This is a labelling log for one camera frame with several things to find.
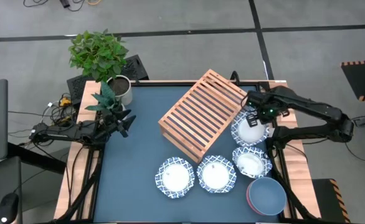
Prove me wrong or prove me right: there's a small dark-leaved plant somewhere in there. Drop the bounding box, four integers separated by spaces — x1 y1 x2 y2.
85 81 124 118

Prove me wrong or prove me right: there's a white cable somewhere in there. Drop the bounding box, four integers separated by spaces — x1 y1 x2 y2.
40 101 60 123

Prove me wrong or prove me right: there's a black hazard-striped floor mat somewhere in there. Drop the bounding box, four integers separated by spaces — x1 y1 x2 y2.
340 58 365 102
311 178 352 224

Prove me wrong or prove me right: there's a red plastic bowl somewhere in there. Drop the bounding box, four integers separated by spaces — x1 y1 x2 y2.
246 183 264 216

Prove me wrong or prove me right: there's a black floor cable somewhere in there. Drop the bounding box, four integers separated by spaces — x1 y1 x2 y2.
344 142 365 163

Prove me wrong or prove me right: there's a large leafy green plant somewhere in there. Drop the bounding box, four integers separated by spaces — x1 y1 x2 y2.
68 29 130 82

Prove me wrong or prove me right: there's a black cable tangle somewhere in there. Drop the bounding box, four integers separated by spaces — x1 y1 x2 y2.
7 93 77 147

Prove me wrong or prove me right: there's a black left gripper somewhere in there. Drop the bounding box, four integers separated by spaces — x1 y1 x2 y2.
98 108 137 139

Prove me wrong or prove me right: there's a black computer mouse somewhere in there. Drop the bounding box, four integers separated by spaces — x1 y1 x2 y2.
0 192 20 224

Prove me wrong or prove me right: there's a blue table mat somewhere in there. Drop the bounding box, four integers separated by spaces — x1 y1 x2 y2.
93 83 283 223

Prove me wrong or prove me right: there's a black perforated box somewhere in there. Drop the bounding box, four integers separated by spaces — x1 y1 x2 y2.
66 55 149 105

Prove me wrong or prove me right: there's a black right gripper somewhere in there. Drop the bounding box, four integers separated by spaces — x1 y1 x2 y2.
246 90 291 128

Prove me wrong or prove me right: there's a large white plant pot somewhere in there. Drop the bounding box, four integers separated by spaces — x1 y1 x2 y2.
107 74 133 106

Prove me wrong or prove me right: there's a wooden slatted shelf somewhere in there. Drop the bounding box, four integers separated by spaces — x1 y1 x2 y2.
158 68 249 164

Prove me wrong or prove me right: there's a blue patterned paper bowl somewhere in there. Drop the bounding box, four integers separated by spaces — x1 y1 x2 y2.
232 146 273 180
154 156 196 199
196 154 238 194
230 107 270 147

